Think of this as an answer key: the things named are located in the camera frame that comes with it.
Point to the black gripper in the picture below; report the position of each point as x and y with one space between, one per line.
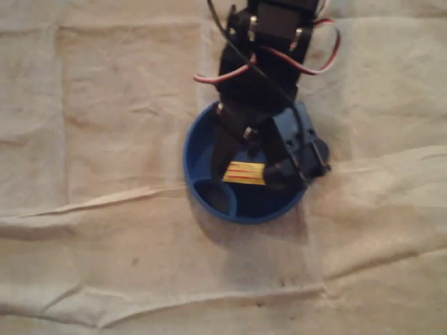
233 123

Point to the yellow striped box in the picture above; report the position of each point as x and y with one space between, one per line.
244 173

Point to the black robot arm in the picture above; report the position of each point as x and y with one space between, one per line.
265 42

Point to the blue round plastic bowl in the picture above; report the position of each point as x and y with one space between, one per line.
202 157

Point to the wrinkled beige table cloth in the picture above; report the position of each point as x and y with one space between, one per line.
104 174

